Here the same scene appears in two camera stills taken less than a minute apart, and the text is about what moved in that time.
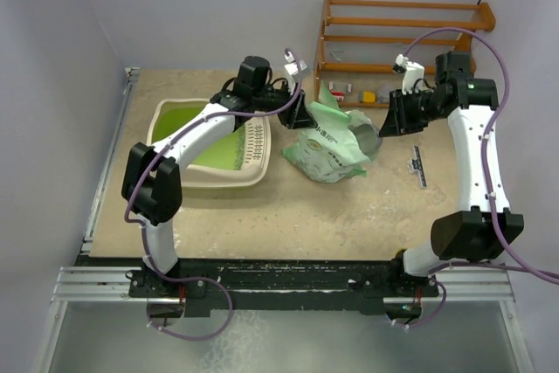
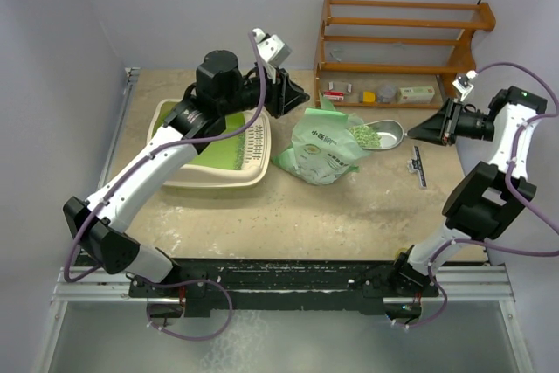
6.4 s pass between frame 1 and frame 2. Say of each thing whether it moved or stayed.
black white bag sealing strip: stayed
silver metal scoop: moved
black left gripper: moved
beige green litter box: stayed
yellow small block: stayed
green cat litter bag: moved
